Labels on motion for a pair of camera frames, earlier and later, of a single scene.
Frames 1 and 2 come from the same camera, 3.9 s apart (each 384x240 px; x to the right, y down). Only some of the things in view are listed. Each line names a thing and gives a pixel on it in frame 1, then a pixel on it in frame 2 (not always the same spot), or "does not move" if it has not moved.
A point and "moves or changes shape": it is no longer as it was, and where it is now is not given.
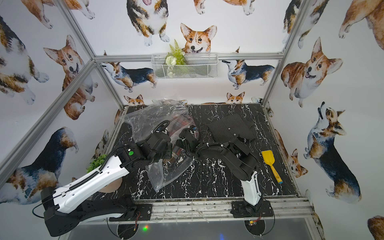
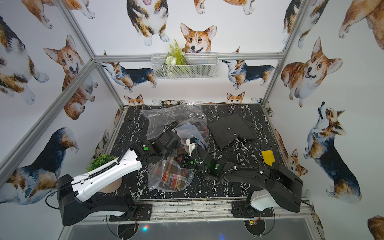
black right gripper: (178, 142) → (187, 157)
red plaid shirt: (177, 121) → (170, 173)
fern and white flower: (175, 56) does not move
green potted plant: (96, 162) does not move
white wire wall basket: (197, 66) does not move
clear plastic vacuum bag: (171, 116) moves or changes shape
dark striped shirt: (231, 127) does not move
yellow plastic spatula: (268, 158) does not move
